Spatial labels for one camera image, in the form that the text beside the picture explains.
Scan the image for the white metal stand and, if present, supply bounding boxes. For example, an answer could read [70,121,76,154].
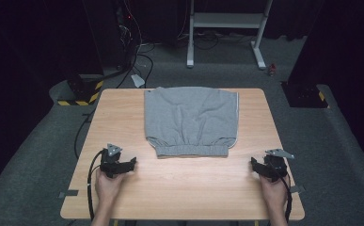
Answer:
[186,0,274,71]

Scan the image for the person's right hand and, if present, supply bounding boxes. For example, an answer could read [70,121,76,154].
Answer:
[259,173,293,212]

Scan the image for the black floor cable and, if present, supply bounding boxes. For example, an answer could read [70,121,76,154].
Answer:
[73,107,98,160]

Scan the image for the person's left hand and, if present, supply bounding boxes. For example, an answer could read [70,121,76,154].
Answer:
[94,169,127,205]

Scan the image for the black computer tower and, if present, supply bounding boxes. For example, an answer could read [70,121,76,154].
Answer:
[113,0,144,73]

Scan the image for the cable tangle under stand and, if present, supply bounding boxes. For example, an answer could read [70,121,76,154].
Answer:
[178,29,256,51]

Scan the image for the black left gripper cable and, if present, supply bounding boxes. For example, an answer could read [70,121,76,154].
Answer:
[87,149,106,221]

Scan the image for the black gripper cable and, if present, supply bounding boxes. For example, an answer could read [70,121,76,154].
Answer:
[87,149,106,221]
[273,163,293,224]

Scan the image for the white paper piece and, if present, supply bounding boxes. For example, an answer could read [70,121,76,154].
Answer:
[130,73,147,89]

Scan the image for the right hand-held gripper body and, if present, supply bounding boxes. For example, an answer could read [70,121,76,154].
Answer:
[263,148,296,184]

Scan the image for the black base with yellow mark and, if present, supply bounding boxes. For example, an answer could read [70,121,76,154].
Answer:
[280,81,331,109]

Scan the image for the black cable bundle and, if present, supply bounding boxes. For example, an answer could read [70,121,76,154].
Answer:
[116,37,155,89]

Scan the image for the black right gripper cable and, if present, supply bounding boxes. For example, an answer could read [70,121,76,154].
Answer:
[273,163,293,224]

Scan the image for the grey shorts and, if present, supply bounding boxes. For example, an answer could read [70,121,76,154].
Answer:
[143,86,241,159]

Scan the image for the black yellow striped base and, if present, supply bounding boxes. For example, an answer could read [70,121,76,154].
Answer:
[56,73,105,107]

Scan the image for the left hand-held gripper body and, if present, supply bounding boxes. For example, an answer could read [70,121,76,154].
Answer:
[99,143,128,179]

